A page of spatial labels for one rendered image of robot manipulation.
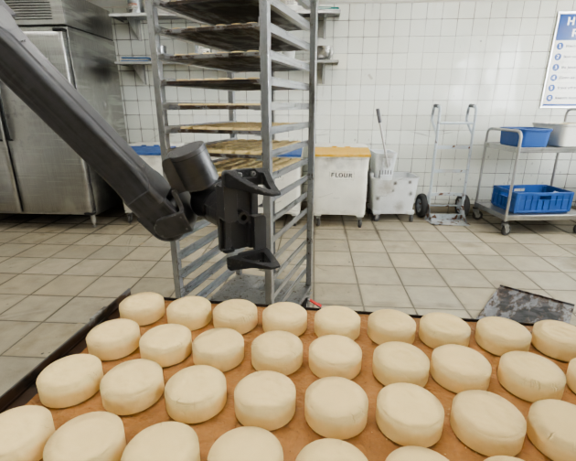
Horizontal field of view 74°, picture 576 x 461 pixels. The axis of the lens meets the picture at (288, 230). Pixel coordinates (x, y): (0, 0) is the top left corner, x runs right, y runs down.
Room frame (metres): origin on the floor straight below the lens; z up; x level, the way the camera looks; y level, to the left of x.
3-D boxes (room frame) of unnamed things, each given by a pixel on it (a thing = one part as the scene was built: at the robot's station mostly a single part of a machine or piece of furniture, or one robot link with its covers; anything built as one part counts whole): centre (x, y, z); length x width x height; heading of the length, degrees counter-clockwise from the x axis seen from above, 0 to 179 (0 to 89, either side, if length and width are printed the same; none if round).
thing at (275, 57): (1.73, 0.00, 1.32); 0.64 x 0.03 x 0.03; 161
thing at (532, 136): (3.58, -2.17, 0.87); 0.40 x 0.30 x 0.16; 179
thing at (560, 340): (0.33, -0.28, 0.91); 0.05 x 0.05 x 0.02
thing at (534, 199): (3.61, -2.37, 0.28); 0.56 x 0.38 x 0.20; 94
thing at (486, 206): (3.61, -2.37, 0.57); 0.85 x 0.58 x 1.13; 93
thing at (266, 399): (0.25, 0.02, 0.91); 0.05 x 0.05 x 0.02
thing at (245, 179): (0.49, 0.04, 1.02); 0.09 x 0.07 x 0.07; 37
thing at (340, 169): (3.85, -0.53, 0.38); 0.64 x 0.54 x 0.77; 173
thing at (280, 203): (3.90, 0.12, 0.38); 0.64 x 0.54 x 0.77; 175
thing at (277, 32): (1.73, 0.00, 1.41); 0.64 x 0.03 x 0.03; 161
